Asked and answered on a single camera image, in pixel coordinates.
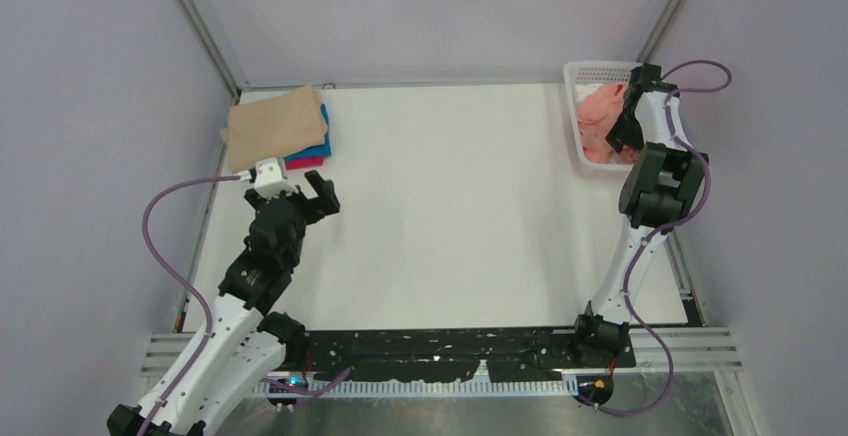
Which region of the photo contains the salmon pink t shirt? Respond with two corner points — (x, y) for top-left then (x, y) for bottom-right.
(576, 82), (638, 164)

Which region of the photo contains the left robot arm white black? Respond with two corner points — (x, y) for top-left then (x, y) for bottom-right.
(107, 169), (340, 435)

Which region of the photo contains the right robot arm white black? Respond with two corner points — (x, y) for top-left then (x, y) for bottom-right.
(570, 64), (707, 367)

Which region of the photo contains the white plastic laundry basket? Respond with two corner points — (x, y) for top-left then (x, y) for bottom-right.
(563, 60), (637, 176)

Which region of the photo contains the folded blue t shirt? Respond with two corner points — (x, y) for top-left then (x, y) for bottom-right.
(284, 130), (332, 160)

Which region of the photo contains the white t shirt in basket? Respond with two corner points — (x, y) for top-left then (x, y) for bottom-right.
(573, 83), (605, 106)

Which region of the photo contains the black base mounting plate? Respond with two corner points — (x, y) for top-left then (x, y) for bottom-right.
(279, 326), (636, 383)

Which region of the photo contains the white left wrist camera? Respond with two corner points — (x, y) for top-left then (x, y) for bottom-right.
(253, 158), (299, 200)

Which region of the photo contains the right aluminium corner post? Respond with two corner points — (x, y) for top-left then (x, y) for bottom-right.
(636, 0), (688, 63)

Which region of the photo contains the aluminium corner post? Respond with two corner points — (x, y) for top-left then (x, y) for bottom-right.
(175, 0), (246, 101)
(636, 0), (688, 63)

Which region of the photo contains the left aluminium corner post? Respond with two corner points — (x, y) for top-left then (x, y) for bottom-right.
(175, 0), (246, 101)

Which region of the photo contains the white slotted cable duct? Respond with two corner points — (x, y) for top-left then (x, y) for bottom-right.
(254, 379), (581, 400)

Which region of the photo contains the aluminium frame rail front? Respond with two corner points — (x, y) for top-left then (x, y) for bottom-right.
(140, 327), (743, 378)

